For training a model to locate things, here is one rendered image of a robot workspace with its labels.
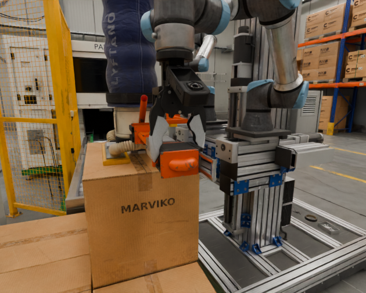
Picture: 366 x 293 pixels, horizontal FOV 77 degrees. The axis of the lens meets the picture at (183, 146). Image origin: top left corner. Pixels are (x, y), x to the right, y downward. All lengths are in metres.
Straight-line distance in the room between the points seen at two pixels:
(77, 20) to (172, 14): 10.13
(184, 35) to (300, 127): 1.20
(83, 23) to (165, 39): 10.12
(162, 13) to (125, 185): 0.53
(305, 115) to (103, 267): 1.31
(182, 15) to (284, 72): 0.63
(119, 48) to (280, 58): 0.60
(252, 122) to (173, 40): 0.75
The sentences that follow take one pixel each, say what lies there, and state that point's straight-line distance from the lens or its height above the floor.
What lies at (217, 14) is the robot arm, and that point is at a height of 1.36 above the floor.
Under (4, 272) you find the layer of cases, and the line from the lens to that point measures 1.20.
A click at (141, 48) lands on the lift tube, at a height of 1.37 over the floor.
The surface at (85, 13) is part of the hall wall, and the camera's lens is 10.65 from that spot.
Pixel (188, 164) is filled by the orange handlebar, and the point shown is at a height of 1.08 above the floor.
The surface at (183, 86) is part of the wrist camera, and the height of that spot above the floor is 1.21.
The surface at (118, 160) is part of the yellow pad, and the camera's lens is 0.89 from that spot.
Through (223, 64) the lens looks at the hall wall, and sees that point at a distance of 12.47.
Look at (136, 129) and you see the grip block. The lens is 0.75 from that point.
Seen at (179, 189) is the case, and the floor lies 0.87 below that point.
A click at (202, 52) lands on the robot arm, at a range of 1.48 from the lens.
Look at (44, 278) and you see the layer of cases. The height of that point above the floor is 0.54.
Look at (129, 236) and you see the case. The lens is 0.88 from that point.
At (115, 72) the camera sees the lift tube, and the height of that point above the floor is 1.28.
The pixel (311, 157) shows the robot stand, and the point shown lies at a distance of 1.21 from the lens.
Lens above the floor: 1.19
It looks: 12 degrees down
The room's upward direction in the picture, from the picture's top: straight up
